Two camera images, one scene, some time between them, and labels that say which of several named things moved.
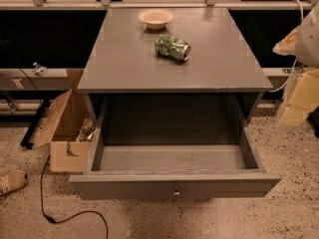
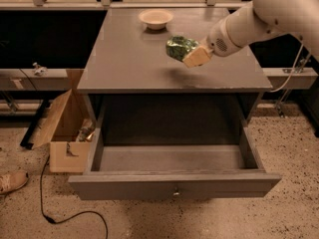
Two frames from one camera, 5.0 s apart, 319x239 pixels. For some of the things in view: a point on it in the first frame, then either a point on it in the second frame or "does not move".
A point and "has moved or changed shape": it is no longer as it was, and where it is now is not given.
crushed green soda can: [172, 48] has moved or changed shape
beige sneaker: [12, 181] does not move
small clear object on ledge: [40, 70] does not move
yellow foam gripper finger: [304, 99] to [218, 41]
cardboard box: [68, 130] does not move
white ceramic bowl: [156, 19] does not move
